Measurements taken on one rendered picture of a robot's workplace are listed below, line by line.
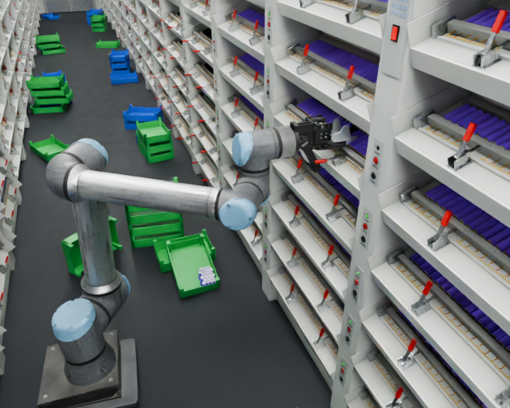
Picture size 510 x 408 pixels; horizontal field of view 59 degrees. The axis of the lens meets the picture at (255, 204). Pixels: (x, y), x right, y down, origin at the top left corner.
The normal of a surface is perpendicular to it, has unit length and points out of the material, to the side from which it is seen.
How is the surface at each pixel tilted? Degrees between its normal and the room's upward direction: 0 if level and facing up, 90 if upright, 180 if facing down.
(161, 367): 0
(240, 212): 90
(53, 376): 5
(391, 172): 90
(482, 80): 111
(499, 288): 20
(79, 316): 7
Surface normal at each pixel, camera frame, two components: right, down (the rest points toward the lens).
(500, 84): -0.87, 0.47
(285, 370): 0.00, -0.85
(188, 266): 0.11, -0.66
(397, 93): -0.93, 0.19
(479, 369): -0.32, -0.73
